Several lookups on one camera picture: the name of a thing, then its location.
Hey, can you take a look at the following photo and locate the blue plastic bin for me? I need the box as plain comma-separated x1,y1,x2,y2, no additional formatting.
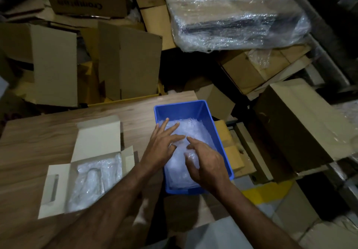
153,100,234,195

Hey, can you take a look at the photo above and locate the pile of flat cardboard sheets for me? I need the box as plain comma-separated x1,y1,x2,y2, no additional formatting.
219,44,313,101

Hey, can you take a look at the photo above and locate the tall folded cardboard sheet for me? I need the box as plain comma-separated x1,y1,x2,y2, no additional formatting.
134,0,177,51

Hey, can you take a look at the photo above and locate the small brown cardboard box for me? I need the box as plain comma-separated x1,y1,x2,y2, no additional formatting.
195,84,236,121

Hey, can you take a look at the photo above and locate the bubble-wrapped package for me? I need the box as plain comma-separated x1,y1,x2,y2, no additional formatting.
166,0,312,53

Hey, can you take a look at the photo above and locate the clear plastic packet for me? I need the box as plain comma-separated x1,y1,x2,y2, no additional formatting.
185,149,201,171

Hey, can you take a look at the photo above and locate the person's right hand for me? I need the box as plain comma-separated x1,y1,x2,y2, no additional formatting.
184,137,233,195

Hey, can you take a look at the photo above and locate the pale cardboard box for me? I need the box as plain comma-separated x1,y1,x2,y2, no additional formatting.
274,181,323,241

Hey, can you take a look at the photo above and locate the plastic-wrapped item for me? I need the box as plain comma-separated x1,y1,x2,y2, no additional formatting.
67,153,124,213

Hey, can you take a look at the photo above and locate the large closed brown cardboard box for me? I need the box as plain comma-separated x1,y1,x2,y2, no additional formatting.
253,78,358,174

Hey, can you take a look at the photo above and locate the person's right forearm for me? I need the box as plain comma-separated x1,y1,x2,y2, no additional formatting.
208,183,304,249

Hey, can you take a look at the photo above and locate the person's left forearm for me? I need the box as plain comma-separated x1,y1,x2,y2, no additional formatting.
42,161,165,249

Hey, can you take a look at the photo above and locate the long flat cardboard strip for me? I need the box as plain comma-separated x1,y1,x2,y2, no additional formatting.
234,122,274,184

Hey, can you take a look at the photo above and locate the yellowish cardboard piece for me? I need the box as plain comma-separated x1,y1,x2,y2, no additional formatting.
214,120,246,174

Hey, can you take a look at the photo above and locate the pile of clear plastic packets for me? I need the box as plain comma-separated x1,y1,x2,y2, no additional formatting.
159,118,217,190

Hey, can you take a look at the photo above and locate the flattened brown cardboard box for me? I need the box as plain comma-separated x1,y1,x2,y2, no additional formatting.
0,22,78,108
97,21,163,101

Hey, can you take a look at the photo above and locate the open white cardboard box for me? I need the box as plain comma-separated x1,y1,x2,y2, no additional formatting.
37,115,135,220

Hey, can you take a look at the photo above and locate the person's left hand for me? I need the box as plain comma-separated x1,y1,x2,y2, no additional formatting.
140,118,186,174

